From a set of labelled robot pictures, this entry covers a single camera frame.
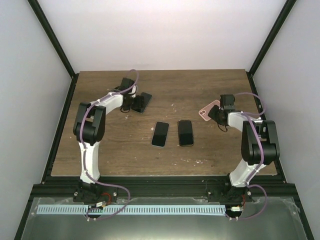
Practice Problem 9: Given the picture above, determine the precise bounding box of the pink phone case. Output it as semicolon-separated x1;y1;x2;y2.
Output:
198;99;220;122

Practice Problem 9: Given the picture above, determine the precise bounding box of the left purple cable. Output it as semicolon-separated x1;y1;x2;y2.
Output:
78;69;140;222

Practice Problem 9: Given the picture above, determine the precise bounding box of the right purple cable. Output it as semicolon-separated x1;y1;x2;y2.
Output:
234;92;268;221

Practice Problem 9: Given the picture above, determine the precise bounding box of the left black frame post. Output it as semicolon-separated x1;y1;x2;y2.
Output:
26;0;77;78

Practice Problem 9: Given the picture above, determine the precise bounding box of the purple cable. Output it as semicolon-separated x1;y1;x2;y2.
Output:
234;92;268;221
78;69;140;222

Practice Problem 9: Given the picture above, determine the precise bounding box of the right black frame post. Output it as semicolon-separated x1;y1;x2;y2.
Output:
248;0;297;77

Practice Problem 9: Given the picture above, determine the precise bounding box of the silver phone black screen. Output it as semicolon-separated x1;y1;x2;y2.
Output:
177;120;194;147

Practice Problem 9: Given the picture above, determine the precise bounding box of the blue-edged dark phone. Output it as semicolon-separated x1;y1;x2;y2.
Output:
151;121;170;148
131;92;152;114

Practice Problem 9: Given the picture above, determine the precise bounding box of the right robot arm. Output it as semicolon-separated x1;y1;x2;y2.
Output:
208;94;280;202

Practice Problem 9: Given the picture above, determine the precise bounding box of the black frame post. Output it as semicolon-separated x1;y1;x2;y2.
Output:
26;0;77;78
248;0;297;77

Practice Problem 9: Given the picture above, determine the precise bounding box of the white slotted cable duct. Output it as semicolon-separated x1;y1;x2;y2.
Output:
36;204;226;216

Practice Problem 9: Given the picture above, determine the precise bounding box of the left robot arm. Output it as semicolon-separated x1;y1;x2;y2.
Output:
73;77;145;184

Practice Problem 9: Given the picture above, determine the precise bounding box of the black aluminium frame rail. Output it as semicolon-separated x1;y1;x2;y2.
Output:
30;175;298;202

